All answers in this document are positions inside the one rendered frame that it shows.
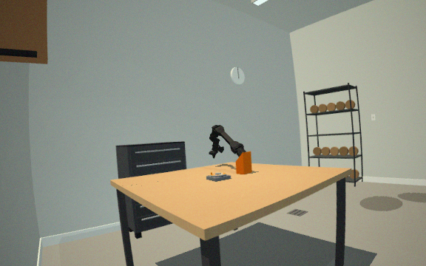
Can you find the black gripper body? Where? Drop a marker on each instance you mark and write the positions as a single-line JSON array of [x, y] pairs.
[[214, 148]]

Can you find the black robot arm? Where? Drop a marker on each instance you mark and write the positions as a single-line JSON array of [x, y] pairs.
[[218, 130]]

